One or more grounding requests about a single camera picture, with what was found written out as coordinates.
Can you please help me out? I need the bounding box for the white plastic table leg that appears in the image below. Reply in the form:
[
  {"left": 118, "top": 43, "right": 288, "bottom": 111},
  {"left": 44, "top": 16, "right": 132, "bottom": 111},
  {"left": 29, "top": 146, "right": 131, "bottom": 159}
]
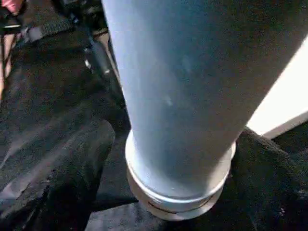
[{"left": 101, "top": 0, "right": 308, "bottom": 201}]

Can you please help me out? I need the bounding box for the white plastic table top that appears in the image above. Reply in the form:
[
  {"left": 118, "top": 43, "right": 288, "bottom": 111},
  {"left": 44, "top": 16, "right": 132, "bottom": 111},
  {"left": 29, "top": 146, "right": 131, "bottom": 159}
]
[{"left": 127, "top": 39, "right": 308, "bottom": 221}]

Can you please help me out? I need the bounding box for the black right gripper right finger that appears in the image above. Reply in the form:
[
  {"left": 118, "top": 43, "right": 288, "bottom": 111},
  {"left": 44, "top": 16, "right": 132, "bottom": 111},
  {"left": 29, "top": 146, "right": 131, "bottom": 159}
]
[{"left": 225, "top": 128, "right": 308, "bottom": 231}]

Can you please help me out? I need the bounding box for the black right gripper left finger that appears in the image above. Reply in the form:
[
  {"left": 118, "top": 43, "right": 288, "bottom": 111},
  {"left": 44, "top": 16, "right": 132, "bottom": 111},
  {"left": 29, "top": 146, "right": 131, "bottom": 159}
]
[{"left": 0, "top": 118, "right": 116, "bottom": 231}]

